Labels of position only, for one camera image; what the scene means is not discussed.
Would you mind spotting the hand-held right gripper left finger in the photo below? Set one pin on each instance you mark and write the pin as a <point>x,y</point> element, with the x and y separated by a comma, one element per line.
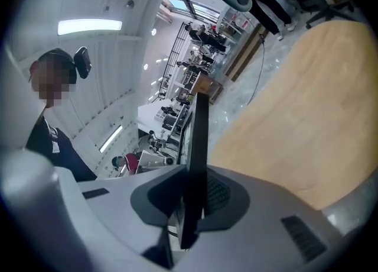
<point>118,205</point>

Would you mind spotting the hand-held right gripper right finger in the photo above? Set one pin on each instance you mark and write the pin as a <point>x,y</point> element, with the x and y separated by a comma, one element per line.
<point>260,223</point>

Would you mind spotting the black picture frame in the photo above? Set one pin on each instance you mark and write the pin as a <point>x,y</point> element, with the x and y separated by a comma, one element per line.
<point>198,146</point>

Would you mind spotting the skylight window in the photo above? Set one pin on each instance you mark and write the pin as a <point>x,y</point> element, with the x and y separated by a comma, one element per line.
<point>192,6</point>

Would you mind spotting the long ceiling light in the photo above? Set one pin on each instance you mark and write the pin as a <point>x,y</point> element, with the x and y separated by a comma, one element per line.
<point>90,26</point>
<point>110,138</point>

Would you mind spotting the person's body in dark clothing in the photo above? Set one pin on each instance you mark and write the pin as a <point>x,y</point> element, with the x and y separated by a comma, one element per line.
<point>59,146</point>

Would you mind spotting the wooden cabinet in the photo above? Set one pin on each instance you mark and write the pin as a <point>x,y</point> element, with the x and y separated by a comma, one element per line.
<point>206,86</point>

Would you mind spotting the white workbench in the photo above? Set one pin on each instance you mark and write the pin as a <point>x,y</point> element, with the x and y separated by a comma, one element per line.
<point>150,114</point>

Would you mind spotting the light wooden table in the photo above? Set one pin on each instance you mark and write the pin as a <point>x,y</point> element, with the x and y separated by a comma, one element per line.
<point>310,111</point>

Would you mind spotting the black head-worn camera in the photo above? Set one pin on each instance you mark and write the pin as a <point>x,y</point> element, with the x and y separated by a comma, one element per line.
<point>82,62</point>

